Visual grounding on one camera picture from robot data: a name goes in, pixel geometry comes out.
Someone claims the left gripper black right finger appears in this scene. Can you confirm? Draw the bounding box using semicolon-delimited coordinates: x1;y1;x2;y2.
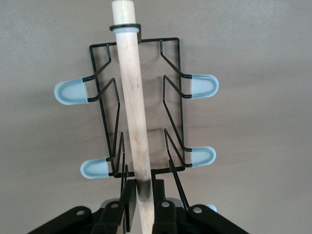
152;179;249;234

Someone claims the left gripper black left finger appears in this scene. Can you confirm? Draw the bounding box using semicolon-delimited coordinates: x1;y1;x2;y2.
26;179;136;234

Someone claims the black wire cup holder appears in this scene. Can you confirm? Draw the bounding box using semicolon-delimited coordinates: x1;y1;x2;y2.
53;0;219;234

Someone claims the table cover mat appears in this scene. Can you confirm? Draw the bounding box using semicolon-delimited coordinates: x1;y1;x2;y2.
0;0;312;234

